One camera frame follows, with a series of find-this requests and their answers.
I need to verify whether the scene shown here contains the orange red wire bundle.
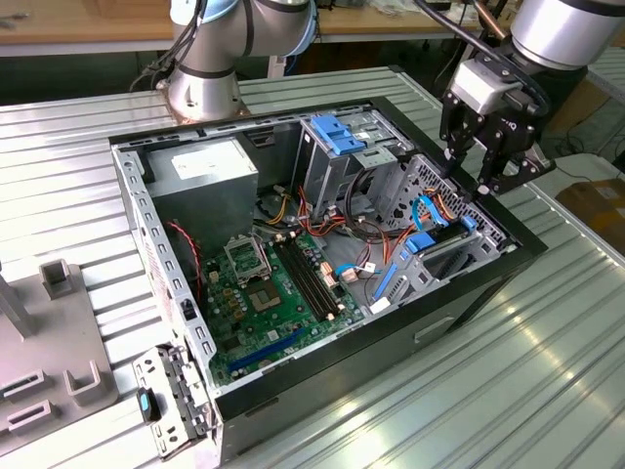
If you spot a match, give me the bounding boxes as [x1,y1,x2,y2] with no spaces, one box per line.
[291,188,355,243]

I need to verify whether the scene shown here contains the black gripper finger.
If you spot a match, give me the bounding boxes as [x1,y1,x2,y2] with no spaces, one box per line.
[476,143,559,197]
[437,91,479,174]

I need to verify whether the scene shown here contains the blue plastic bay rail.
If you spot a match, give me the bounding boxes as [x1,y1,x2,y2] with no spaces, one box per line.
[373,262,397,303]

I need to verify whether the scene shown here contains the blue drive cage latch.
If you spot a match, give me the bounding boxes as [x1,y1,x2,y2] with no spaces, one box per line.
[311,114,367,155]

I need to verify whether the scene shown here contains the copper coloured hose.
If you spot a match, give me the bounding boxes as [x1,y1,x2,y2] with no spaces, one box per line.
[476,0,509,40]

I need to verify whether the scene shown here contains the metal rear slot bracket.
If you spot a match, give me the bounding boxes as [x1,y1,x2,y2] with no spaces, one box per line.
[132,343,217,459]

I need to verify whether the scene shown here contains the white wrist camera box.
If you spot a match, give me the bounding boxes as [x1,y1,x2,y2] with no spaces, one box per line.
[448,59,524,117]

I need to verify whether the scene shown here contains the cardboard box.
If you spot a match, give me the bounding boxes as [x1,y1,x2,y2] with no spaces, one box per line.
[555,178,625,255]

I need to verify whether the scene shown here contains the blue disk data wire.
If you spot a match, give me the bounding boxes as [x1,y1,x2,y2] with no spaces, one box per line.
[412,194,450,231]

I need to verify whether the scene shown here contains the grey power supply unit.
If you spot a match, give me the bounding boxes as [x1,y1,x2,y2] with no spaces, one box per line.
[144,136,260,255]

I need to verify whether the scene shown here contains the orange disk power wire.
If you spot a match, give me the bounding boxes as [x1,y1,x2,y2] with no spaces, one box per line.
[382,188,463,268]

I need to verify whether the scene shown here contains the green motherboard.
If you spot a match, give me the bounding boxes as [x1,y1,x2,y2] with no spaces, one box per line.
[202,229,367,387]

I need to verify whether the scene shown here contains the metal disk bay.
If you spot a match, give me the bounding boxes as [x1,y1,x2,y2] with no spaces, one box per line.
[373,229,507,314]

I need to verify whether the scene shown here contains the brown square base plate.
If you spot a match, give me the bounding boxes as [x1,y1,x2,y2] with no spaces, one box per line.
[154,81,251,124]

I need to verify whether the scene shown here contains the wooden desk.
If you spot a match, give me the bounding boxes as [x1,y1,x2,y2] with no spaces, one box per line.
[0,0,176,58]
[314,0,519,43]

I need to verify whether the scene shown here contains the black open PC case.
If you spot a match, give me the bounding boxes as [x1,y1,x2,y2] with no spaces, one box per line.
[107,95,551,465]

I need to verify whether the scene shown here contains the yellow black wire bundle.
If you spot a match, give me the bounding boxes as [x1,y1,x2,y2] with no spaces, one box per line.
[261,190,297,227]

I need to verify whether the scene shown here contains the metal drive cage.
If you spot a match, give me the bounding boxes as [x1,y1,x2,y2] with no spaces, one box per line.
[295,109,416,221]

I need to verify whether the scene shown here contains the red black twisted wire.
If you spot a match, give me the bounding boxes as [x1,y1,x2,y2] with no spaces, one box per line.
[164,220,205,294]

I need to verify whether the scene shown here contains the metal socket cover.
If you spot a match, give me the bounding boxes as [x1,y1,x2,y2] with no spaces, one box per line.
[223,235,273,287]

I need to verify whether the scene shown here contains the black RAM slot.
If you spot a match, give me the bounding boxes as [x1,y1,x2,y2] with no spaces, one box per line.
[276,237,333,321]
[271,238,327,323]
[283,235,338,318]
[290,234,343,315]

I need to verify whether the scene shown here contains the black cable loop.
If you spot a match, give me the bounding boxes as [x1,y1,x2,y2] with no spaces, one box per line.
[343,165,395,243]

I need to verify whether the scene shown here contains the blue expansion slot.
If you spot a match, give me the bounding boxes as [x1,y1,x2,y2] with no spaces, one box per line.
[228,325,308,373]

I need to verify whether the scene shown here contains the hard disk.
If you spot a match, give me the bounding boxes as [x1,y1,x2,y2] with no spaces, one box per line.
[403,216,479,256]

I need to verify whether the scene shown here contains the CPU socket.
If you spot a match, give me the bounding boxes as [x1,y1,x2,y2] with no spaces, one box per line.
[242,278,290,317]

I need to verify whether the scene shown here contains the grey parts rack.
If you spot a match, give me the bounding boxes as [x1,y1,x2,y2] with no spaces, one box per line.
[0,261,121,440]

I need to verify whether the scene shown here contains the black arm base cables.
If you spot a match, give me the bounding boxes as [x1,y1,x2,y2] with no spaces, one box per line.
[125,0,221,94]

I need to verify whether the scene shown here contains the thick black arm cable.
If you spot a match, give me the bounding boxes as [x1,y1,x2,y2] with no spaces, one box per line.
[414,0,551,118]

